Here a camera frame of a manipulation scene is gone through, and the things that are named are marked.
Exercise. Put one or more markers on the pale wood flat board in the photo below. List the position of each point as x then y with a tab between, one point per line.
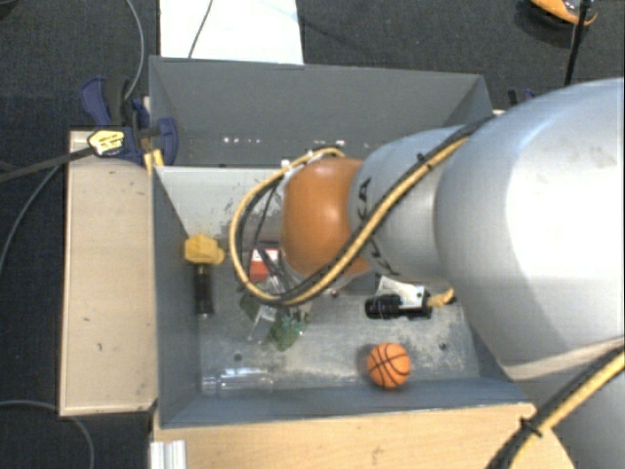
107	281

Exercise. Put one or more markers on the grey metal bin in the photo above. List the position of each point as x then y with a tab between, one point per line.
273	105

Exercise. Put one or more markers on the red and white box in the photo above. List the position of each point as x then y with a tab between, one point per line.
258	264

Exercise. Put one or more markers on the orange toy basketball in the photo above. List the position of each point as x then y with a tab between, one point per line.
389	365

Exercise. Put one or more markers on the clear plastic bottle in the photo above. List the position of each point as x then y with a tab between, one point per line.
239	381

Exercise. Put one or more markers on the yellow and black tool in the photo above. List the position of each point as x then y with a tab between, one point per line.
202	252

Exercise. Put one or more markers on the black cylinder on white bracket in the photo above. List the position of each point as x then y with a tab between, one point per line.
388	307

